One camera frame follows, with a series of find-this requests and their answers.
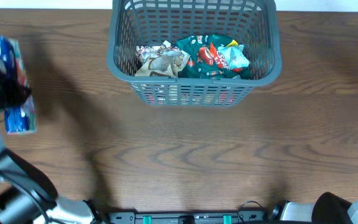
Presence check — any blue carton box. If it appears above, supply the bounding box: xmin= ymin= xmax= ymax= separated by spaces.
xmin=0 ymin=35 xmax=36 ymax=134

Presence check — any beige cookie pouch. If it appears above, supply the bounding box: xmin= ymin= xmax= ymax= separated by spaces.
xmin=135 ymin=45 xmax=163 ymax=64

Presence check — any orange spaghetti packet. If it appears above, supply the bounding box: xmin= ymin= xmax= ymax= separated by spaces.
xmin=132 ymin=84 xmax=253 ymax=106

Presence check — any beige Pantree pouch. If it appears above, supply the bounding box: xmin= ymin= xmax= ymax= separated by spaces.
xmin=134 ymin=41 xmax=190 ymax=77

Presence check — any green Nescafe coffee bag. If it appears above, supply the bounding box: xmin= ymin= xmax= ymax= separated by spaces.
xmin=175 ymin=34 xmax=251 ymax=80

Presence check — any small light teal sachet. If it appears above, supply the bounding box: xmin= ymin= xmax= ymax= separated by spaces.
xmin=218 ymin=45 xmax=250 ymax=72

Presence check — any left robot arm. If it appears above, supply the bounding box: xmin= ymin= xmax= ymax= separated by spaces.
xmin=0 ymin=61 xmax=107 ymax=223

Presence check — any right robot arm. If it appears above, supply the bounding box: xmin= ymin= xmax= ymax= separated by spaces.
xmin=269 ymin=192 xmax=358 ymax=224

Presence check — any grey plastic basket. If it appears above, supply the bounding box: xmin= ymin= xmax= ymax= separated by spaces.
xmin=107 ymin=0 xmax=282 ymax=106

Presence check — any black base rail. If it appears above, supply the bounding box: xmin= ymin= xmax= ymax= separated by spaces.
xmin=104 ymin=210 xmax=341 ymax=224

